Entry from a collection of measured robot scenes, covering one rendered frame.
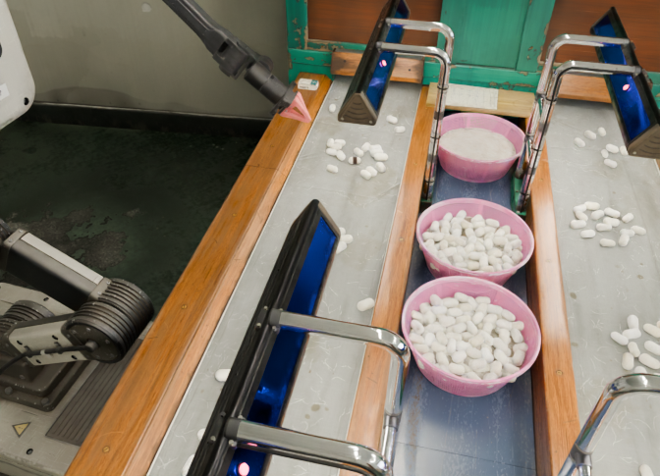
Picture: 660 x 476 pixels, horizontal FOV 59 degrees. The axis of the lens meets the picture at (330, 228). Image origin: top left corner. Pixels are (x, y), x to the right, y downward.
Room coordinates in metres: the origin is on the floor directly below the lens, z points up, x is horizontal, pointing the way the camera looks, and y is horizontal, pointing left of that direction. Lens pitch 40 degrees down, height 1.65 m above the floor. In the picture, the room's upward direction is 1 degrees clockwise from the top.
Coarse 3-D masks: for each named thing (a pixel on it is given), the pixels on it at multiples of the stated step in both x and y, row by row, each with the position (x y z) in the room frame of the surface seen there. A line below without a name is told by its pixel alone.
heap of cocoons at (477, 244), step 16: (432, 224) 1.09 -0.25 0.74; (448, 224) 1.09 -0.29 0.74; (464, 224) 1.09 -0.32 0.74; (480, 224) 1.09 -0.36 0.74; (496, 224) 1.09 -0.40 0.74; (432, 240) 1.03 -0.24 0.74; (448, 240) 1.04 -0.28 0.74; (464, 240) 1.03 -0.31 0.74; (480, 240) 1.04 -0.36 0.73; (496, 240) 1.03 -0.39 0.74; (512, 240) 1.04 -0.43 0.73; (448, 256) 0.99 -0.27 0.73; (464, 256) 0.99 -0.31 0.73; (480, 256) 0.98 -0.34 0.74; (496, 256) 0.99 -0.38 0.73; (512, 256) 0.98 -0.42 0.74
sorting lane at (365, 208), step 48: (336, 96) 1.74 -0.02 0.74; (384, 144) 1.45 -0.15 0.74; (288, 192) 1.21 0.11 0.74; (336, 192) 1.21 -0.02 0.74; (384, 192) 1.22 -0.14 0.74; (384, 240) 1.03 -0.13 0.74; (240, 288) 0.87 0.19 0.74; (336, 288) 0.87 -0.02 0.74; (240, 336) 0.74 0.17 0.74; (192, 384) 0.63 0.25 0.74; (336, 384) 0.63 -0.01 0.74; (192, 432) 0.53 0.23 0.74; (336, 432) 0.54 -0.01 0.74
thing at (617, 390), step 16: (608, 384) 0.39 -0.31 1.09; (624, 384) 0.38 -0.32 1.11; (640, 384) 0.37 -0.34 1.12; (656, 384) 0.37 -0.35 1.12; (608, 400) 0.38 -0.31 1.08; (592, 416) 0.38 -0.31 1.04; (608, 416) 0.37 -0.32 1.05; (592, 432) 0.38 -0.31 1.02; (576, 448) 0.38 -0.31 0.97; (592, 448) 0.37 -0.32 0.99; (576, 464) 0.37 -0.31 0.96
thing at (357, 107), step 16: (400, 0) 1.61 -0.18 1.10; (384, 16) 1.47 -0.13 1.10; (400, 16) 1.54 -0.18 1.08; (384, 32) 1.35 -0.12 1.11; (400, 32) 1.46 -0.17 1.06; (368, 64) 1.17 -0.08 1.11; (384, 64) 1.24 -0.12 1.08; (352, 80) 1.20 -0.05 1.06; (368, 80) 1.11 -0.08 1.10; (384, 80) 1.19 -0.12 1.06; (352, 96) 1.05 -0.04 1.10; (368, 96) 1.07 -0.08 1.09; (384, 96) 1.15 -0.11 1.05; (352, 112) 1.05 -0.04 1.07; (368, 112) 1.04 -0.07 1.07
